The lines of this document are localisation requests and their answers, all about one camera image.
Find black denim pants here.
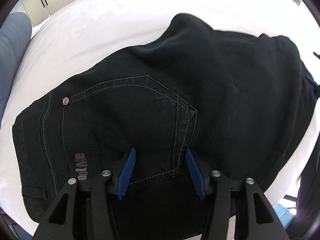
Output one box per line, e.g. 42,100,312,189
11,12,316,240

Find rolled blue duvet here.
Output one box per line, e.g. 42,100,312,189
0,12,32,115

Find wall power socket plate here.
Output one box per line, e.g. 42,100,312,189
292,0,301,6

